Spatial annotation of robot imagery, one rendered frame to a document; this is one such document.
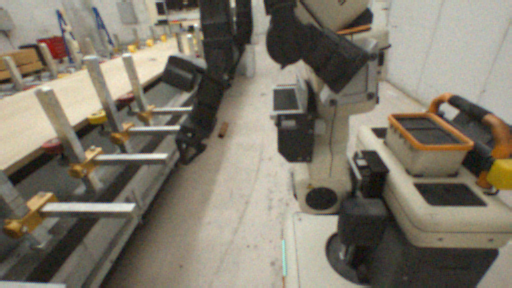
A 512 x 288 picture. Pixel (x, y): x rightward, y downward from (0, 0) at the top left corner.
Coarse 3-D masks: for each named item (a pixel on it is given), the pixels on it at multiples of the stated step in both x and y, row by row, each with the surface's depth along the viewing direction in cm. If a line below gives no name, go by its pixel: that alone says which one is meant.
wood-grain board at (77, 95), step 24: (144, 48) 306; (168, 48) 290; (120, 72) 189; (144, 72) 183; (24, 96) 148; (72, 96) 140; (96, 96) 137; (0, 120) 114; (24, 120) 112; (48, 120) 110; (72, 120) 108; (0, 144) 91; (24, 144) 90
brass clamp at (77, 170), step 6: (96, 150) 94; (90, 156) 91; (84, 162) 87; (90, 162) 90; (72, 168) 85; (78, 168) 85; (84, 168) 87; (90, 168) 90; (72, 174) 86; (78, 174) 86; (84, 174) 87
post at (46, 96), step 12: (36, 96) 74; (48, 96) 74; (48, 108) 76; (60, 108) 78; (60, 120) 78; (60, 132) 80; (72, 132) 83; (72, 144) 83; (72, 156) 85; (84, 156) 88; (84, 180) 91; (96, 180) 94
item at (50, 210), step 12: (48, 204) 72; (60, 204) 71; (72, 204) 71; (84, 204) 71; (96, 204) 70; (108, 204) 70; (120, 204) 69; (132, 204) 69; (0, 216) 72; (48, 216) 71; (60, 216) 70; (72, 216) 70; (84, 216) 69; (96, 216) 69; (108, 216) 69; (120, 216) 68; (132, 216) 68
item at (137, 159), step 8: (64, 160) 92; (96, 160) 91; (104, 160) 90; (112, 160) 90; (120, 160) 90; (128, 160) 90; (136, 160) 89; (144, 160) 89; (152, 160) 89; (160, 160) 88; (168, 160) 91
